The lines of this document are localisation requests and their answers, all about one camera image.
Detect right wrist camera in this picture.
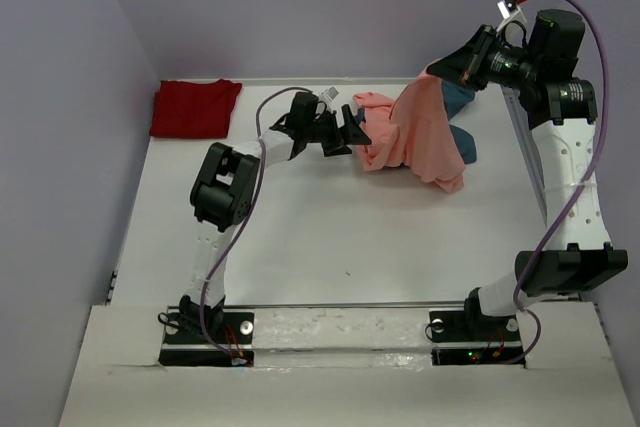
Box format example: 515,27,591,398
496,0,528,33

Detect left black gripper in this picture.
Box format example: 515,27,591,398
303,105,370,158

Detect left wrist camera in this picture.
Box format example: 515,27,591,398
319,87,339,110

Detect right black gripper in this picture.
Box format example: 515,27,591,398
427,24,542,91

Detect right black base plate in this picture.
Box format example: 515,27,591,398
425,310,524,366

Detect blue crumpled t shirt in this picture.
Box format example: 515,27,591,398
441,81,477,165

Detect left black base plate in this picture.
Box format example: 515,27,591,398
157,310,255,368

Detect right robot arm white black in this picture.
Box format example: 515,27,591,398
427,9,628,340

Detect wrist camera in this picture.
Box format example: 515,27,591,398
319,87,339,110
496,0,528,33

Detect red folded t shirt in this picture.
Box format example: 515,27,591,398
149,79,243,140

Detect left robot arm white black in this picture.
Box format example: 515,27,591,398
178,87,371,342

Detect pink t shirt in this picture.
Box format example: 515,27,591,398
353,71,465,193

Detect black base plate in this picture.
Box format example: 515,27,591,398
425,310,524,366
157,310,255,368

